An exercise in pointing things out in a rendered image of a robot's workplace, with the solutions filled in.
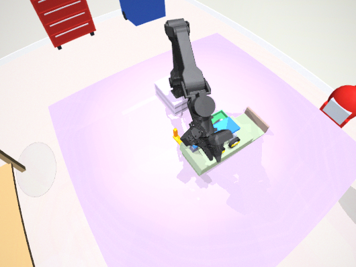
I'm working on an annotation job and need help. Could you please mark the small blue trolley with black wheels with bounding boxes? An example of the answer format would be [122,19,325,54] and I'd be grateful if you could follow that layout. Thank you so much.
[214,116,240,148]

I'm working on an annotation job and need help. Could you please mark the green tray floor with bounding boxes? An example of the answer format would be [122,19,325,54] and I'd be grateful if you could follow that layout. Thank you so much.
[212,112,226,124]

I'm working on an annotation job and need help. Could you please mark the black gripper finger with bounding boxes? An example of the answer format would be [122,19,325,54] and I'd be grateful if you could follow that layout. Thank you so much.
[207,143,224,162]
[194,140,213,162]

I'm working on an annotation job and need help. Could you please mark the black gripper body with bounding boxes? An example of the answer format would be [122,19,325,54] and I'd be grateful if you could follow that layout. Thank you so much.
[191,115,233,146]

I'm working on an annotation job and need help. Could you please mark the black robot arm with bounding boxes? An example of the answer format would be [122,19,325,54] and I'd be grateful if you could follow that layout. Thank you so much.
[164,18,216,146]

